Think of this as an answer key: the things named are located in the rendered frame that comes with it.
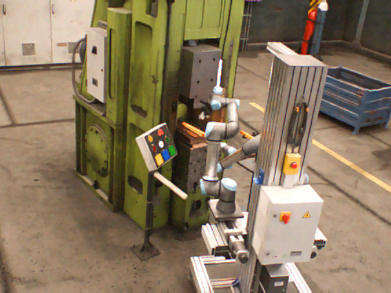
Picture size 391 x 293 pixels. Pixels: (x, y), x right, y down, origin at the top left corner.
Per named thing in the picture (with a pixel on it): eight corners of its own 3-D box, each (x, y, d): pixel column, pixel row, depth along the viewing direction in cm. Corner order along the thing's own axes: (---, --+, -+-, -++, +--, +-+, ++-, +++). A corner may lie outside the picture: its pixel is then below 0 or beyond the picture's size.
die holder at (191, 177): (217, 182, 461) (223, 140, 442) (186, 192, 439) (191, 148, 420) (183, 159, 500) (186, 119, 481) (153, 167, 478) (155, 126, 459)
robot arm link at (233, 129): (242, 131, 334) (239, 95, 374) (227, 129, 334) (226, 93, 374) (240, 144, 341) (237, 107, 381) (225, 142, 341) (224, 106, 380)
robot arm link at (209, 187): (219, 199, 344) (227, 124, 335) (199, 197, 344) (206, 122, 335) (218, 194, 356) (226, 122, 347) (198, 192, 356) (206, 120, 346)
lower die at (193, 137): (206, 141, 438) (208, 133, 434) (189, 145, 426) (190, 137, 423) (180, 124, 467) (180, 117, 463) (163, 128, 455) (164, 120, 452)
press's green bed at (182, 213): (212, 223, 480) (217, 182, 461) (182, 234, 459) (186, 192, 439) (180, 197, 519) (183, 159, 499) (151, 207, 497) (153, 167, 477)
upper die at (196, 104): (210, 105, 423) (212, 95, 419) (193, 108, 411) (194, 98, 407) (183, 90, 452) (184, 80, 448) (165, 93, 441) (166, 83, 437)
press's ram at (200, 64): (224, 93, 427) (229, 49, 410) (189, 99, 404) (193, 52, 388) (195, 79, 456) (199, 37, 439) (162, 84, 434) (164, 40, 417)
